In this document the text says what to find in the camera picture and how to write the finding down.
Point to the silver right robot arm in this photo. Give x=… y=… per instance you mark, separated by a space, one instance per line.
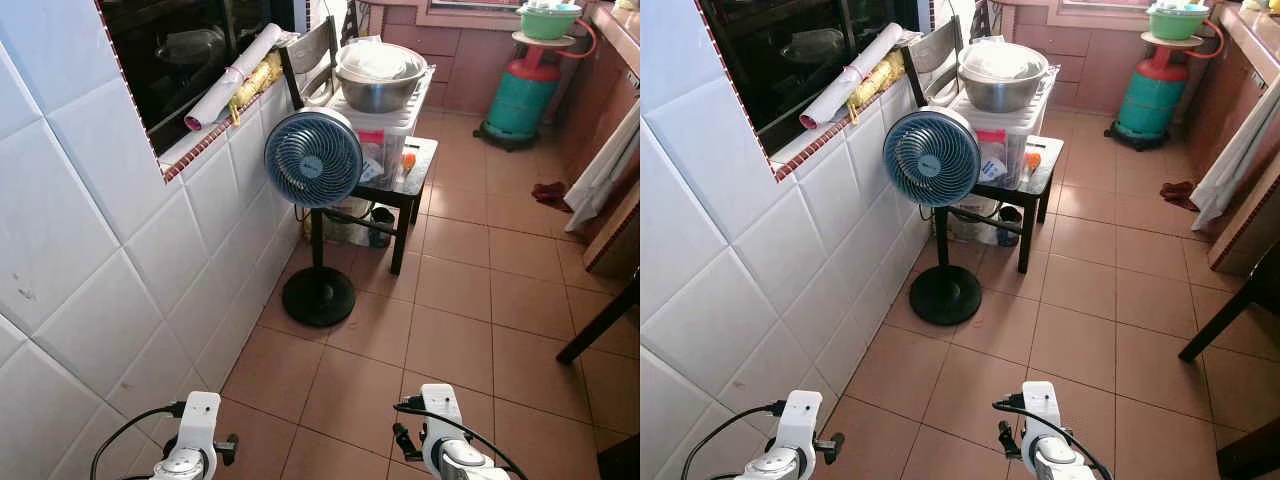
x=468 y=464
x=1062 y=462

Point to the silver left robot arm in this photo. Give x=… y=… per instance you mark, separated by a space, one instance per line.
x=775 y=466
x=182 y=466

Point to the dark wooden furniture corner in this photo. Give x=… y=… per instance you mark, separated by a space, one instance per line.
x=622 y=460
x=1250 y=452

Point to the white plastic bag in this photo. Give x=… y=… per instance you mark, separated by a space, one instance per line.
x=968 y=220
x=345 y=222

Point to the black slanted table leg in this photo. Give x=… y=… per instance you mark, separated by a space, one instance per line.
x=598 y=327
x=1225 y=322

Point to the small black side table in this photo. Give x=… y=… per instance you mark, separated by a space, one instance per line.
x=1040 y=185
x=415 y=185

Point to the red rag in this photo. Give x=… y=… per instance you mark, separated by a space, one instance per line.
x=552 y=194
x=1178 y=193

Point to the blue-grey standing fan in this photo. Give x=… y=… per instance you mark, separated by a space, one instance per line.
x=313 y=158
x=932 y=158

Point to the clear plastic storage box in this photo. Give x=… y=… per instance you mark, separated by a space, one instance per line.
x=395 y=125
x=1015 y=125

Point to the hanging white cloth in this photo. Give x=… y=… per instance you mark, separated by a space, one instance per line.
x=600 y=175
x=1230 y=165

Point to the large covered steel bowl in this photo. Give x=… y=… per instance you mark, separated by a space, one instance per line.
x=380 y=88
x=1002 y=88

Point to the green gas cylinder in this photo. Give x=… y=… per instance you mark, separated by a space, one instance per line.
x=521 y=100
x=1150 y=100

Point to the yellow plastic packet bundle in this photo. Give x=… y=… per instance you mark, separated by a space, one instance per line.
x=878 y=80
x=258 y=82

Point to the rolled white paper sheet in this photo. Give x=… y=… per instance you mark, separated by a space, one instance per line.
x=852 y=78
x=235 y=78

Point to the folded grey black chair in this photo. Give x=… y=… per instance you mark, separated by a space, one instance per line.
x=935 y=50
x=312 y=50

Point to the dark window with red trim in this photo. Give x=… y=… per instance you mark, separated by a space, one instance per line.
x=170 y=50
x=790 y=50

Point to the brown wooden kitchen counter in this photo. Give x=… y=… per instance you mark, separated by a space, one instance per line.
x=600 y=90
x=1225 y=80

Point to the round pale board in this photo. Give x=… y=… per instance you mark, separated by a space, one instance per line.
x=1160 y=40
x=530 y=40

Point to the green plastic basin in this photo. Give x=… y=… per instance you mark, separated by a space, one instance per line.
x=1177 y=22
x=548 y=22

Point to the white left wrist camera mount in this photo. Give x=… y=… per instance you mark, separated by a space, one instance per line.
x=799 y=425
x=198 y=425

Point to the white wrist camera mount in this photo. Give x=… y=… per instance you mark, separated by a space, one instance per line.
x=198 y=425
x=799 y=425
x=1041 y=412
x=441 y=415

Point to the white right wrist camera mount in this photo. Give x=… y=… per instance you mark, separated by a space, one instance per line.
x=441 y=415
x=1041 y=412

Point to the brown wooden wall cabinet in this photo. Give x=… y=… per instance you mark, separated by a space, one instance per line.
x=1085 y=60
x=450 y=60

